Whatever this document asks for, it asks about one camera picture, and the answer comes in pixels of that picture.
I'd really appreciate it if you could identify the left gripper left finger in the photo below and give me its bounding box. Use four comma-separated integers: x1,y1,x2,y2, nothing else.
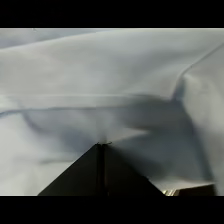
37,142,102,197

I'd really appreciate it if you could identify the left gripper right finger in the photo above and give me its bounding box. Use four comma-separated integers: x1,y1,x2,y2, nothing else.
100,142,165,197

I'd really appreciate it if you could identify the light blue shirt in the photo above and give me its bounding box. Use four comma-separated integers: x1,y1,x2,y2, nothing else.
0,28,224,197

